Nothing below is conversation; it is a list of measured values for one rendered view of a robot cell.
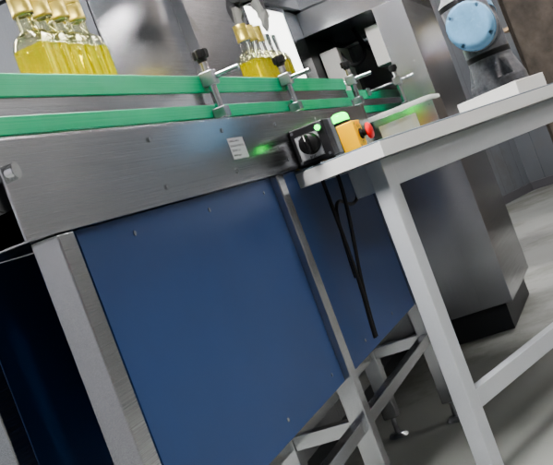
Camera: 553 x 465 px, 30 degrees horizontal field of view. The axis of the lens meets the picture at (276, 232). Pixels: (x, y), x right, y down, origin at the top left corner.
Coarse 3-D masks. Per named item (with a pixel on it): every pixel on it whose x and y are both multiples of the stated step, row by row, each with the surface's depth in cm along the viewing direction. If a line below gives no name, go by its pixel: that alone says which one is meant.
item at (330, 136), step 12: (324, 120) 214; (288, 132) 215; (300, 132) 214; (312, 132) 213; (324, 132) 213; (336, 132) 220; (324, 144) 213; (336, 144) 217; (300, 156) 215; (312, 156) 214; (324, 156) 213
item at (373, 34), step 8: (376, 24) 376; (368, 32) 377; (376, 32) 376; (368, 40) 377; (376, 40) 376; (336, 48) 384; (376, 48) 377; (384, 48) 376; (320, 56) 386; (328, 56) 385; (336, 56) 384; (376, 56) 377; (384, 56) 376; (328, 64) 385; (336, 64) 384; (384, 64) 377; (328, 72) 386; (336, 72) 385; (344, 72) 384; (352, 72) 394; (360, 88) 398
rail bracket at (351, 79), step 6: (348, 60) 285; (342, 66) 285; (348, 66) 285; (348, 72) 285; (366, 72) 284; (348, 78) 285; (354, 78) 284; (348, 84) 285; (354, 84) 285; (354, 90) 285; (360, 96) 284; (354, 102) 285; (360, 102) 284
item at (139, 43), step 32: (0, 0) 228; (96, 0) 226; (128, 0) 242; (160, 0) 260; (288, 0) 363; (0, 32) 229; (96, 32) 222; (128, 32) 236; (160, 32) 253; (0, 64) 231; (128, 64) 230; (160, 64) 246; (192, 64) 265; (320, 64) 385
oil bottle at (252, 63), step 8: (240, 56) 260; (248, 56) 259; (256, 56) 258; (240, 64) 260; (248, 64) 259; (256, 64) 258; (264, 64) 261; (248, 72) 259; (256, 72) 259; (264, 72) 258
